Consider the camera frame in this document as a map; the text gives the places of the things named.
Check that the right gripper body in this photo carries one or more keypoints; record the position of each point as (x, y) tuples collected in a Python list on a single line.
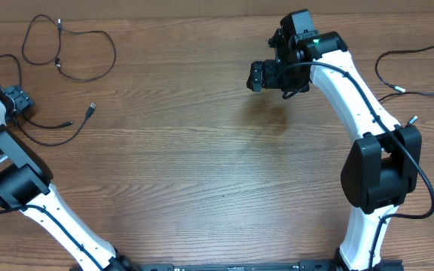
[(276, 77)]

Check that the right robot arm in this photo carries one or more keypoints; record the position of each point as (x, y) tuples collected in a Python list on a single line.
[(378, 172)]

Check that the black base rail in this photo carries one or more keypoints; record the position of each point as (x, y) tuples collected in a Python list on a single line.
[(302, 265)]

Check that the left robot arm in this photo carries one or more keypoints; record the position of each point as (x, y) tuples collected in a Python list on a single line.
[(25, 186)]

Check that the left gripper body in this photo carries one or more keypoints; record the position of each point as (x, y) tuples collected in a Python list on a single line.
[(19, 98)]

